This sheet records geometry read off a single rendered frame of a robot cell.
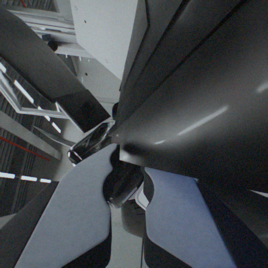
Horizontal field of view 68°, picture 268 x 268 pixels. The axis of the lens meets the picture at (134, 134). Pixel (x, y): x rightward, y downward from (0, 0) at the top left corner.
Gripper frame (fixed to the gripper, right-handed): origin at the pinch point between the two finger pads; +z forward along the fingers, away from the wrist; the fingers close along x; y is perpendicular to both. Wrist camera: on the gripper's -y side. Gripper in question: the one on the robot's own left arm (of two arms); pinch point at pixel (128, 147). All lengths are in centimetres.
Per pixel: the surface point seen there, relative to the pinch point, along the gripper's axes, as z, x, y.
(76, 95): 21.2, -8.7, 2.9
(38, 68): 20.8, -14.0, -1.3
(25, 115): 910, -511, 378
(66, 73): 26.3, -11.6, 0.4
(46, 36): 73, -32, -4
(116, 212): 801, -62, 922
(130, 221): 21.9, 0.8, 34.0
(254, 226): 4.0, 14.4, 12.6
